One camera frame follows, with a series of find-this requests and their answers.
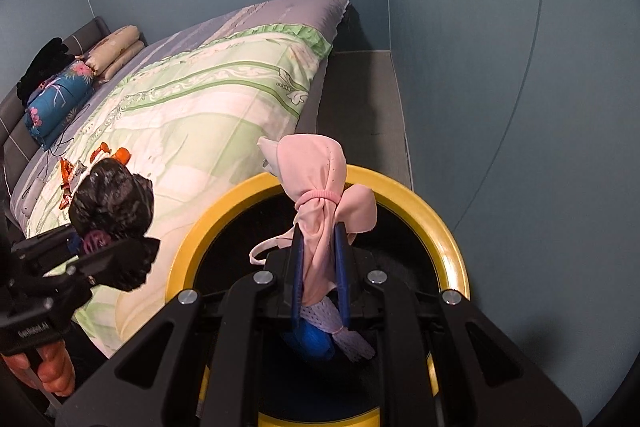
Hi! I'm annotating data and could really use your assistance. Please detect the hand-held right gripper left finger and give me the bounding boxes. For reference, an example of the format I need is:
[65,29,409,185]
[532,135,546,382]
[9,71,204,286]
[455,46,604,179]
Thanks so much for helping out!
[54,222,306,427]

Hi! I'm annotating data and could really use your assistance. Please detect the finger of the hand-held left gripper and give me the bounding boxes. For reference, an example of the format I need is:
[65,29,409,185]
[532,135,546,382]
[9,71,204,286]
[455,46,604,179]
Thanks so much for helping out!
[11,224,83,262]
[45,238,161,282]

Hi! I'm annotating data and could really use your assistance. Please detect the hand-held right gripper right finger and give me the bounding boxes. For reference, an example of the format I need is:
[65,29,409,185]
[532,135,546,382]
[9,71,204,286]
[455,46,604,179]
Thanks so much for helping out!
[332,223,583,427]

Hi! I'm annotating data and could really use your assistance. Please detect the pale lavender foam net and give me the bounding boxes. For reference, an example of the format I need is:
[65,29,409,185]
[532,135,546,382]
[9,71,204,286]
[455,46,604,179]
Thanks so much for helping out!
[300,297,376,363]

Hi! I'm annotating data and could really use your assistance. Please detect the black plastic bag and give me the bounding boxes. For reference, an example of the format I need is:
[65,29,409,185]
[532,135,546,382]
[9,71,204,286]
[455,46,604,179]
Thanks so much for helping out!
[69,158,162,292]

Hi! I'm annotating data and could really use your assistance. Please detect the orange snack wrapper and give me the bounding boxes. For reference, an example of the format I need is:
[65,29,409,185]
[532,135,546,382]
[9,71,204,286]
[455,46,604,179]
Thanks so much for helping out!
[59,158,76,210]

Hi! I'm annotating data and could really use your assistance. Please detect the blue plastic bag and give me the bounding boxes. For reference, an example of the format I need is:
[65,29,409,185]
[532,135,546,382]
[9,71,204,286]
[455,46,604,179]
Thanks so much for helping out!
[280,322,336,363]

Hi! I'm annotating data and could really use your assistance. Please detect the yellow-rimmed black trash bin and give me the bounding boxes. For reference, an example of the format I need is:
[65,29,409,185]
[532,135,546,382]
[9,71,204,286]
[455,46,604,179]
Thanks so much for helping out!
[165,164,471,427]

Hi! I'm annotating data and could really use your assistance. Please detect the pink cloth bundle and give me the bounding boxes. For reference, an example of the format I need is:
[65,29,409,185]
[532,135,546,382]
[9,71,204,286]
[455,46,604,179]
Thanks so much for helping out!
[248,134,378,308]

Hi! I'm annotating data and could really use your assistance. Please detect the person's left hand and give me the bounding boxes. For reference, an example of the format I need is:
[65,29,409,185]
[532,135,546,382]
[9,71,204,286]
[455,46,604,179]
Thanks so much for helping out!
[0,339,76,398]

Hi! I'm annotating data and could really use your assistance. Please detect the grey padded headboard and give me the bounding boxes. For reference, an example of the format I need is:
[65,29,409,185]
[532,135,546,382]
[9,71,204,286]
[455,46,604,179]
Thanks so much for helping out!
[0,17,111,188]

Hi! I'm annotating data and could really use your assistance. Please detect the blue floral folded quilt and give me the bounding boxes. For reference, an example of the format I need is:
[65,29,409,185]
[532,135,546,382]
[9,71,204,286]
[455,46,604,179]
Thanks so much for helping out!
[25,59,96,152]

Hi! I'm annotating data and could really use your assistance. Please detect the black clothing pile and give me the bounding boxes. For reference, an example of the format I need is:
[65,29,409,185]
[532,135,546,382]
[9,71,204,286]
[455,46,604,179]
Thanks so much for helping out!
[16,37,73,104]

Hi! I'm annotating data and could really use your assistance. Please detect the bed with green floral cover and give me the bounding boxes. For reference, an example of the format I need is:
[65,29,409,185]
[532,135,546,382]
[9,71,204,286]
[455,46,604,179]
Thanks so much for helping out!
[27,23,333,353]

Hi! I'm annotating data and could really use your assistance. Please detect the beige stacked pillows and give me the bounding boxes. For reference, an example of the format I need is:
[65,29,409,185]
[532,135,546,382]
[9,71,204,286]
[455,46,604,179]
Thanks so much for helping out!
[84,25,146,82]

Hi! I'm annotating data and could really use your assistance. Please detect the grey striped bed sheet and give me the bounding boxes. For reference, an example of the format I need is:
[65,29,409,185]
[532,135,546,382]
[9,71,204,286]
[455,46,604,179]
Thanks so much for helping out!
[10,0,351,228]

